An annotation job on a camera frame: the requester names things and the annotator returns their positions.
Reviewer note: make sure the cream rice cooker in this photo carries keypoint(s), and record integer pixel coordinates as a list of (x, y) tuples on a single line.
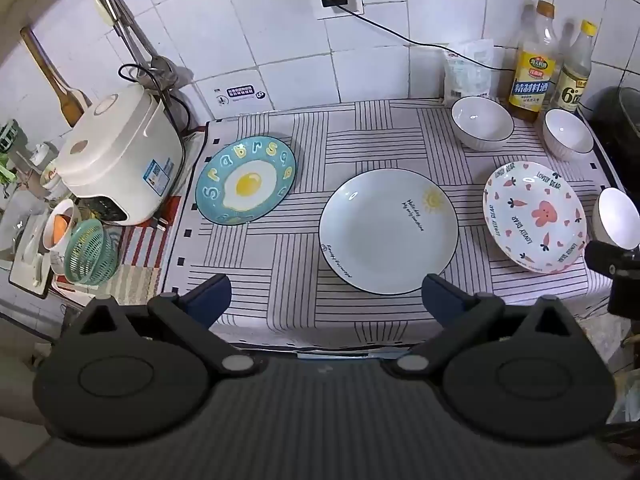
[(115, 150)]

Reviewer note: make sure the white plastic bag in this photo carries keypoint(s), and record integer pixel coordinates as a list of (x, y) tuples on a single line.
[(465, 75)]

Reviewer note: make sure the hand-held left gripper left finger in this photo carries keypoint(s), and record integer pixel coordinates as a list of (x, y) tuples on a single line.
[(210, 302)]

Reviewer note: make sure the black cooking pot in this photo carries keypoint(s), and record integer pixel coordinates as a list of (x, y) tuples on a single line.
[(615, 120)]

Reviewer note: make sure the striped white tablecloth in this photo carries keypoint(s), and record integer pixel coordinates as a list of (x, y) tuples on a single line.
[(305, 135)]

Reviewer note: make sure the red striped cloth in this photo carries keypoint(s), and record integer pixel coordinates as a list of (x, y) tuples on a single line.
[(145, 250)]

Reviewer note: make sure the yellow label cooking wine bottle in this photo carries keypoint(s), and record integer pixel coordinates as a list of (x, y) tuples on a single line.
[(532, 80)]

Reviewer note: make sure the white printed cup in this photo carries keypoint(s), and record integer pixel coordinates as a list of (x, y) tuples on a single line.
[(52, 255)]

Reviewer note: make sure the green plastic basket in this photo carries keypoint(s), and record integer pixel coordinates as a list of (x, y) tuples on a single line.
[(90, 250)]

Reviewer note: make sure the white bowl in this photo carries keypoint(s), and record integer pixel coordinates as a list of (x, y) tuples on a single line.
[(480, 117), (567, 132), (617, 220)]

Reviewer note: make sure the hanging metal kitchen utensil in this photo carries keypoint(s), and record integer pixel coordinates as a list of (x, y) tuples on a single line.
[(107, 0)]

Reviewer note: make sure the clear vinegar bottle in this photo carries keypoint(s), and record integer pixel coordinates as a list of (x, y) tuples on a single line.
[(572, 90)]

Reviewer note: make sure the pink bear print plate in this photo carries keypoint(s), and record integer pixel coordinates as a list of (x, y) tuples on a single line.
[(535, 215)]

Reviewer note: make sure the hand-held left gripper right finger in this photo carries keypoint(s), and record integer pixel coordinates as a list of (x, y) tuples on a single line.
[(442, 302)]

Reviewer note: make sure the white plate with sun print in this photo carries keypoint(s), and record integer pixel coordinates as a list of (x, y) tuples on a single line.
[(380, 230)]

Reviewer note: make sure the wooden spatula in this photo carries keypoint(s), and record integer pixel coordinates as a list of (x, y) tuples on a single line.
[(70, 102)]

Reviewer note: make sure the blue fried egg plate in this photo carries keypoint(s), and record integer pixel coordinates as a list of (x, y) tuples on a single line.
[(245, 182)]

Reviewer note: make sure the wall sticker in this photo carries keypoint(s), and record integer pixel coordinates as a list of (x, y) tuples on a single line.
[(240, 94)]

